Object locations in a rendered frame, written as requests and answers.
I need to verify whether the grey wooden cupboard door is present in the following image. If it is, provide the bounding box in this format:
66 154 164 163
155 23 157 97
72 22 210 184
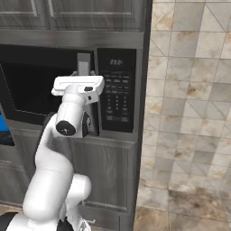
0 0 48 30
47 0 148 33

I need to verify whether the black built-in microwave oven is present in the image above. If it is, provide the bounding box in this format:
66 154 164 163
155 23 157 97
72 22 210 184
0 44 144 141

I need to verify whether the grey wooden drawer front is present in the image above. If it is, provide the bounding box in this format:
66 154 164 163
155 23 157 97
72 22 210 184
79 205 122 231

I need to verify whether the blue object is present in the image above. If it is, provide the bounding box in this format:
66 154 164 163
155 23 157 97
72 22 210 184
0 113 15 147

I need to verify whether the grey microwave door handle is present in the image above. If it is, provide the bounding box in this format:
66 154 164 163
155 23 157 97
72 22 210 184
76 52 101 137

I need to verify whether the grey wooden cabinet door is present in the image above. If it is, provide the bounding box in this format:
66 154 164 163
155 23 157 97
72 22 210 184
9 127 74 206
70 138 137 212

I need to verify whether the black microwave door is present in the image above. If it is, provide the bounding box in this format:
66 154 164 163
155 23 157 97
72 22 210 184
0 44 97 128

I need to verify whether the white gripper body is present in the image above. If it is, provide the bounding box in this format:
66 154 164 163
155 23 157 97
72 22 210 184
51 75 106 97

